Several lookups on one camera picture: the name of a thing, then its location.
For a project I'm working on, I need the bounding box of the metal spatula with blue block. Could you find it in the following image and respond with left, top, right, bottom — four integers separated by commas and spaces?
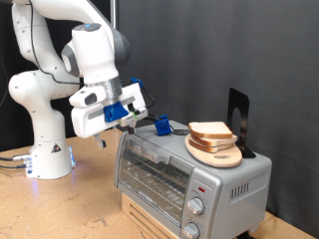
146, 114, 191, 137

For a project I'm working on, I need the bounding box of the black curtain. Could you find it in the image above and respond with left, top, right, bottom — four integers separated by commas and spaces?
0, 0, 114, 153

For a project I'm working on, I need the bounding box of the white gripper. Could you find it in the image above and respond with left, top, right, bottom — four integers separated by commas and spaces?
70, 82, 149, 149

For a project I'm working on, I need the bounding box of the wooden cutting board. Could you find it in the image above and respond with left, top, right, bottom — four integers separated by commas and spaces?
184, 132, 243, 169

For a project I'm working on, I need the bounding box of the wrist camera on blue mount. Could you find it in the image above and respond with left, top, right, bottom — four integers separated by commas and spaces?
103, 101, 149, 127

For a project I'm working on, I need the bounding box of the black metal bookend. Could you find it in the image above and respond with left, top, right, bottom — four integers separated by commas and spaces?
226, 87, 257, 159

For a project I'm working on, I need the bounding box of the black base cable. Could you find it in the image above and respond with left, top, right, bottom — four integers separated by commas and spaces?
0, 163, 28, 170

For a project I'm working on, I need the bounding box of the wire oven rack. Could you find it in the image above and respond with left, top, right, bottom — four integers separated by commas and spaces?
120, 155, 191, 220

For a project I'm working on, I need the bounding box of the cable with silver connector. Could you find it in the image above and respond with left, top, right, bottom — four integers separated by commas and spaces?
0, 152, 33, 163

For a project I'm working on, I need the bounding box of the grey backdrop cloth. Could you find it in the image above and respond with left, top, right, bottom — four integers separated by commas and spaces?
116, 0, 319, 238

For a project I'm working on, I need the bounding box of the silver toaster oven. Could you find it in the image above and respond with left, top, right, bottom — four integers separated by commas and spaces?
114, 119, 273, 239

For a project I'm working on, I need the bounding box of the wooden box under oven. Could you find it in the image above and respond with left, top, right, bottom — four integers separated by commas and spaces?
121, 192, 180, 239

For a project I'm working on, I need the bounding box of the silver oven knob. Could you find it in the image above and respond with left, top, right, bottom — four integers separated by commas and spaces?
186, 197, 205, 216
180, 222, 200, 239

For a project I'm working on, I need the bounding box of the vertical metal pole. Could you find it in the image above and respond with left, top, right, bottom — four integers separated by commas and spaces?
110, 0, 119, 30

